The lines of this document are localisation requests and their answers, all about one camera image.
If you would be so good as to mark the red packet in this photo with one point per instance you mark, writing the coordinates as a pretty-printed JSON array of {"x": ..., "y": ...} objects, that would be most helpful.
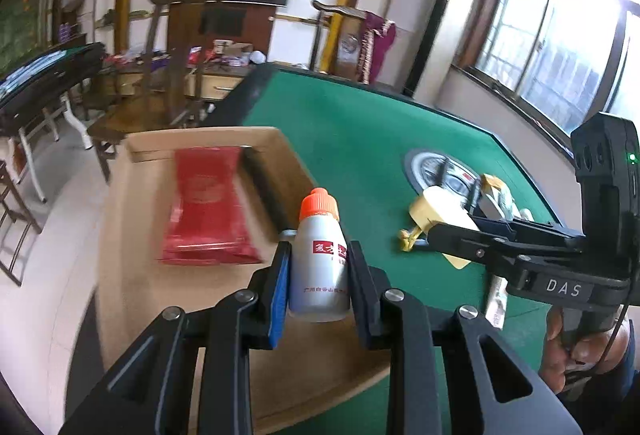
[{"x": 205, "y": 215}]

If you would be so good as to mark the person's right hand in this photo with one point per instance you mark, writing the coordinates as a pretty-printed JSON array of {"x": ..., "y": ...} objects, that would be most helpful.
[{"x": 590, "y": 360}]

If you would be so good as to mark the person's right forearm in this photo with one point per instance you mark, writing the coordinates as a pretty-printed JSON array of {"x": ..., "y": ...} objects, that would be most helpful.
[{"x": 631, "y": 365}]

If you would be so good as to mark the white keyboard stand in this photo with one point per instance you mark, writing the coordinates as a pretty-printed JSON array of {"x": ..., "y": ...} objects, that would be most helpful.
[{"x": 70, "y": 115}]

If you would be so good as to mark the wooden chair with round medallion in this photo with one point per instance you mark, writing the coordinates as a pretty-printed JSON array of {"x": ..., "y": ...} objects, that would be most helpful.
[{"x": 332, "y": 40}]

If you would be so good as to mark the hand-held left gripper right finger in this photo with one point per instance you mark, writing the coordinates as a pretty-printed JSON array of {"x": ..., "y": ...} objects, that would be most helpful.
[{"x": 361, "y": 295}]

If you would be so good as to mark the window with brown frame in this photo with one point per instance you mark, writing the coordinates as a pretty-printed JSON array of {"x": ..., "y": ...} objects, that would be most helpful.
[{"x": 565, "y": 35}]

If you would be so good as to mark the white bottle orange cap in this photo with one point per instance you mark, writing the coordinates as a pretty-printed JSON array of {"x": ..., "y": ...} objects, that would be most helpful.
[{"x": 320, "y": 275}]

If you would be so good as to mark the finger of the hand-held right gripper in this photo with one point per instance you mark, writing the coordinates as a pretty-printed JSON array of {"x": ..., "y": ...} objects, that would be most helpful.
[
  {"x": 465, "y": 245},
  {"x": 530, "y": 229}
]

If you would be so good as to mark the dark wooden stool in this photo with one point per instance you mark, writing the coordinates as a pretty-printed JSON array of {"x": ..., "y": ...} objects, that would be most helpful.
[{"x": 12, "y": 225}]

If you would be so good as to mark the maroon fringed cloth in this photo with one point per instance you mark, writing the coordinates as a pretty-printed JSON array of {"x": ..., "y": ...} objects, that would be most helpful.
[{"x": 375, "y": 45}]

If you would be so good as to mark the tower air conditioner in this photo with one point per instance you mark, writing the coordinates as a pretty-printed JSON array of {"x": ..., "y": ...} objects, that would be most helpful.
[{"x": 440, "y": 30}]

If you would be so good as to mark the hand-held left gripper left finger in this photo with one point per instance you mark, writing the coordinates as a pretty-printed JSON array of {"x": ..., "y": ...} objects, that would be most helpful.
[{"x": 278, "y": 300}]

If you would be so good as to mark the green wall poster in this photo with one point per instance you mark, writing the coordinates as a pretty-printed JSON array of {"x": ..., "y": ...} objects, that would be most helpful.
[{"x": 17, "y": 15}]

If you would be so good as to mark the black electronic keyboard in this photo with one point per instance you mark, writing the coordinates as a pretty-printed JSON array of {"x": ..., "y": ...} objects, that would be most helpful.
[{"x": 45, "y": 75}]

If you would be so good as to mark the round table centre panel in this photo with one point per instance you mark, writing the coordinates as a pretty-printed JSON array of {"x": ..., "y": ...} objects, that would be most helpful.
[{"x": 430, "y": 165}]

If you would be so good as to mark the cardboard box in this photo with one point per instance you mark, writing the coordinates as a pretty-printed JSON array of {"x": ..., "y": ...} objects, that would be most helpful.
[{"x": 140, "y": 325}]

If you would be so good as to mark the tall wooden chair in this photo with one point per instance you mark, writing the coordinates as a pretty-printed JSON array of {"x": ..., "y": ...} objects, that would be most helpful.
[{"x": 165, "y": 80}]

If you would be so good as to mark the white pouch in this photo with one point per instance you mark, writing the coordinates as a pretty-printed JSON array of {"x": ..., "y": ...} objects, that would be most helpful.
[{"x": 505, "y": 205}]

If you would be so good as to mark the cluttered wooden cabinet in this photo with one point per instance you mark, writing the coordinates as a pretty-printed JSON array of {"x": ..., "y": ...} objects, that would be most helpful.
[{"x": 220, "y": 80}]

